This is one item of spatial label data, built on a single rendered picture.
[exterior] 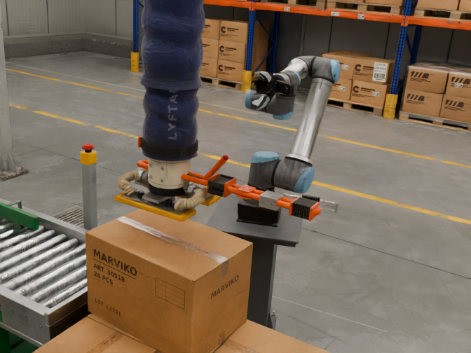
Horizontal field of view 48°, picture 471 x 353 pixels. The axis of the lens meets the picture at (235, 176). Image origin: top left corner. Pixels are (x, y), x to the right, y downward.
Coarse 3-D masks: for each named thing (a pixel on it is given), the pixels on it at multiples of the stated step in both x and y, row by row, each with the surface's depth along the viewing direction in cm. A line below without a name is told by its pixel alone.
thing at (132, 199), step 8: (136, 192) 222; (120, 200) 217; (128, 200) 215; (136, 200) 215; (144, 200) 215; (168, 200) 210; (144, 208) 212; (152, 208) 210; (160, 208) 209; (168, 208) 209; (168, 216) 206; (176, 216) 205; (184, 216) 205
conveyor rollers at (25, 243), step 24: (0, 240) 301; (24, 240) 305; (48, 240) 300; (72, 240) 302; (0, 264) 273; (24, 264) 275; (48, 264) 277; (72, 264) 279; (24, 288) 255; (48, 288) 256; (72, 288) 257
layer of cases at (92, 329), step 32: (96, 320) 236; (32, 352) 214; (64, 352) 215; (96, 352) 216; (128, 352) 217; (160, 352) 219; (224, 352) 221; (256, 352) 222; (288, 352) 224; (320, 352) 225
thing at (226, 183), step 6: (216, 174) 210; (222, 174) 211; (210, 180) 206; (216, 180) 207; (222, 180) 208; (228, 180) 208; (234, 180) 207; (210, 186) 205; (216, 186) 203; (222, 186) 202; (210, 192) 205; (216, 192) 204; (222, 192) 203
